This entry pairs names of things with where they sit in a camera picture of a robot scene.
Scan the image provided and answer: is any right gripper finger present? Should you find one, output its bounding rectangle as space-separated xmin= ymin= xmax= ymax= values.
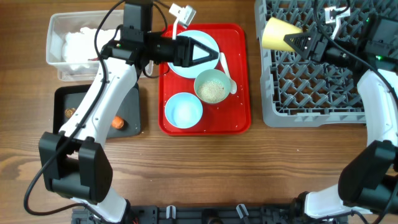
xmin=284 ymin=32 xmax=317 ymax=44
xmin=288 ymin=43 xmax=314 ymax=59

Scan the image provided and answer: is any pile of white rice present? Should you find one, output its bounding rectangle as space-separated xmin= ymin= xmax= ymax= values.
xmin=198 ymin=80 xmax=225 ymax=103

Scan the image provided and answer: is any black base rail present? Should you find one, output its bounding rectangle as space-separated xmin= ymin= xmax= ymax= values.
xmin=71 ymin=204 xmax=299 ymax=224

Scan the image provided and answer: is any green bowl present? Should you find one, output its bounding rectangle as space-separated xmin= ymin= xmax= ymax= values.
xmin=194 ymin=69 xmax=231 ymax=105

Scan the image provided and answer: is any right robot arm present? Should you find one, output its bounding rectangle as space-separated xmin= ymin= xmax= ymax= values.
xmin=283 ymin=14 xmax=397 ymax=223

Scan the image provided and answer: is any brown shiitake mushroom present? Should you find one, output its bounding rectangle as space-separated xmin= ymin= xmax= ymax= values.
xmin=65 ymin=108 xmax=76 ymax=119

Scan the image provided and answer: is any yellow cup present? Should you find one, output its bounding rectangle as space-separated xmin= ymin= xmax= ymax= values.
xmin=261 ymin=17 xmax=303 ymax=52

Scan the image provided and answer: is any clear plastic bin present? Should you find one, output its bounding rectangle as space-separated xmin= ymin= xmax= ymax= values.
xmin=45 ymin=9 xmax=154 ymax=82

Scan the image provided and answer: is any light blue bowl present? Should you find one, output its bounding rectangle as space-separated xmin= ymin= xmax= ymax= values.
xmin=164 ymin=92 xmax=203 ymax=129

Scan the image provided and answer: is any light blue plate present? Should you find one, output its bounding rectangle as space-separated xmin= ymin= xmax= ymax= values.
xmin=168 ymin=30 xmax=220 ymax=78

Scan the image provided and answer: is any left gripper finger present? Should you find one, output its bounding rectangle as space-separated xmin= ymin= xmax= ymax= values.
xmin=188 ymin=52 xmax=219 ymax=66
xmin=190 ymin=35 xmax=218 ymax=54

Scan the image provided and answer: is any large white tissue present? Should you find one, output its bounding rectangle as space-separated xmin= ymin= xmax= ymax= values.
xmin=61 ymin=27 xmax=121 ymax=71

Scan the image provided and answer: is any black plastic tray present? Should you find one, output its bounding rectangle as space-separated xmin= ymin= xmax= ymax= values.
xmin=52 ymin=84 xmax=141 ymax=139

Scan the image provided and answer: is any white plastic spoon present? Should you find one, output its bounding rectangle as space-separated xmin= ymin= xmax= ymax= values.
xmin=220 ymin=52 xmax=237 ymax=95

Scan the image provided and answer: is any grey dishwasher rack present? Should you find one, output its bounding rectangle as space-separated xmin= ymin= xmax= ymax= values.
xmin=254 ymin=0 xmax=397 ymax=127

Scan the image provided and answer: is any orange carrot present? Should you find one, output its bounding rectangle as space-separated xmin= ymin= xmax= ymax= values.
xmin=111 ymin=116 xmax=124 ymax=129

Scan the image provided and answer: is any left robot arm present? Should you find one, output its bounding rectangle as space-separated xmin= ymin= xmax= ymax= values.
xmin=36 ymin=1 xmax=218 ymax=223

